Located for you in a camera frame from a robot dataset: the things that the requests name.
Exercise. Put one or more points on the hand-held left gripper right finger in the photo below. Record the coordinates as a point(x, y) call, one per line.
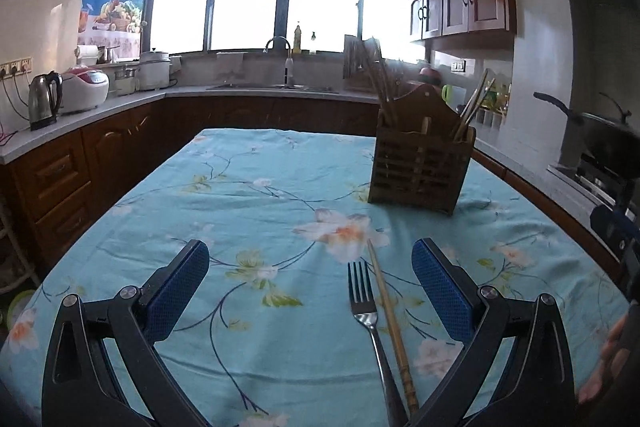
point(442, 292)

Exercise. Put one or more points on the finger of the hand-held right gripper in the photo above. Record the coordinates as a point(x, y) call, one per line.
point(610, 224)

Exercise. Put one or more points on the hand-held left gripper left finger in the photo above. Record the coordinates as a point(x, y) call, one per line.
point(177, 292)

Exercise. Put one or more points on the bamboo chopstick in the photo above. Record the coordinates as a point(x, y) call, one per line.
point(392, 327)

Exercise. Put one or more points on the steel fork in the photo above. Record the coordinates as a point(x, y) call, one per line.
point(364, 307)

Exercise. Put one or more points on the wooden utensil holder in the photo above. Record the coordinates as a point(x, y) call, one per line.
point(420, 167)

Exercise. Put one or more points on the brown wooden chopstick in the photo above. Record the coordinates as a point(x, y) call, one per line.
point(376, 77)

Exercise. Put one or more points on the person's right hand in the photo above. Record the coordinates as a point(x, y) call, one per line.
point(611, 344)

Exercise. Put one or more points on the gas stove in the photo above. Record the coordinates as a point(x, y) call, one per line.
point(590, 179)

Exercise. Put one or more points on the black wok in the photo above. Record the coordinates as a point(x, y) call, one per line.
point(605, 137)

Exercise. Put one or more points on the blue floral tablecloth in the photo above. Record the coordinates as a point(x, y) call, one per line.
point(250, 217)

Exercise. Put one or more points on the row of spice jars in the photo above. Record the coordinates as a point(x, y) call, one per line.
point(489, 119)

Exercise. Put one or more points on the green plastic basin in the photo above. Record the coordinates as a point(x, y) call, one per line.
point(17, 307)

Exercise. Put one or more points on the olive wooden chopstick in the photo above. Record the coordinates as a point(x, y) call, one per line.
point(472, 104)
point(481, 107)

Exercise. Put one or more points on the pink lidded container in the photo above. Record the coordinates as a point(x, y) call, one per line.
point(430, 76)

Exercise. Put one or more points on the glass jars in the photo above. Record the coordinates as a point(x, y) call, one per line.
point(126, 81)

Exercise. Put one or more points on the pink and white rice cooker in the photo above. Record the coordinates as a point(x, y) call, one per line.
point(85, 89)

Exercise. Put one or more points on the white slow cooker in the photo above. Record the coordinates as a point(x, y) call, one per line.
point(155, 69)

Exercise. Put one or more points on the steel sink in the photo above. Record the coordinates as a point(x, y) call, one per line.
point(272, 88)

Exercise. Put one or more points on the steel electric kettle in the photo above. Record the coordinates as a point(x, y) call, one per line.
point(44, 99)

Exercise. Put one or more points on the wooden cutting board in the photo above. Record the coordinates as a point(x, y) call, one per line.
point(361, 59)

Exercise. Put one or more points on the chrome faucet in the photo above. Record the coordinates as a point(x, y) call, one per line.
point(286, 62)

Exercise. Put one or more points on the paper towel roll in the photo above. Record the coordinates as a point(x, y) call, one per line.
point(87, 52)

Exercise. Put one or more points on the clear bottle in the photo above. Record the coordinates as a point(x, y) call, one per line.
point(313, 44)

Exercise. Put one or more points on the wall socket by cabinets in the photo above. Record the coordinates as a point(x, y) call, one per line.
point(458, 66)

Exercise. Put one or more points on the wall socket strip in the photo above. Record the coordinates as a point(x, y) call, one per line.
point(15, 67)

